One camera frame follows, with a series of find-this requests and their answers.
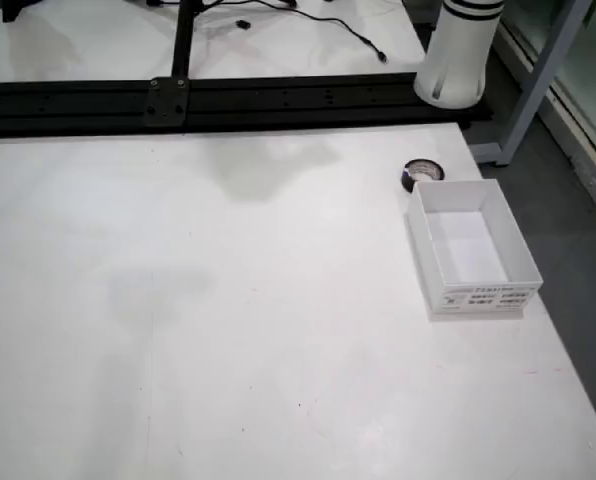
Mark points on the black electrical tape roll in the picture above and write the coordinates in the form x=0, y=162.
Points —
x=408, y=184

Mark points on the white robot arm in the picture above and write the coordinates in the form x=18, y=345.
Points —
x=458, y=50

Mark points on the white cardboard bin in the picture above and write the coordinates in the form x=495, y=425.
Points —
x=478, y=200

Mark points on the small black connector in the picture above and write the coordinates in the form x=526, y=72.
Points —
x=243, y=24

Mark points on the black stand foot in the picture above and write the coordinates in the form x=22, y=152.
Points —
x=13, y=10

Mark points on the black aluminium rail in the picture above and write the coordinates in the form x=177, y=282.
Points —
x=278, y=102

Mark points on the black bracket plate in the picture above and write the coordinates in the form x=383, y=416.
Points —
x=165, y=105

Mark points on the black upright post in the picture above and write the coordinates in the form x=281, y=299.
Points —
x=183, y=40

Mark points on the grey metal frame leg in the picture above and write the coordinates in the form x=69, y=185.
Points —
x=530, y=100

